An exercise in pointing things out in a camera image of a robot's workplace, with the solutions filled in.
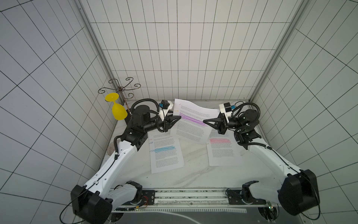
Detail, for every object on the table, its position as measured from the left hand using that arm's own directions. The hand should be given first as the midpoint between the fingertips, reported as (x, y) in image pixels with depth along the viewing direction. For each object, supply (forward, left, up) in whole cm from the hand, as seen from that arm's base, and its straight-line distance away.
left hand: (176, 117), depth 69 cm
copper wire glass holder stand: (+22, +34, -1) cm, 41 cm away
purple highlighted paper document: (-4, -7, -4) cm, 9 cm away
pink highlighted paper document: (-3, -31, -31) cm, 44 cm away
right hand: (-3, -14, +2) cm, 14 cm away
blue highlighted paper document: (-5, +8, -32) cm, 33 cm away
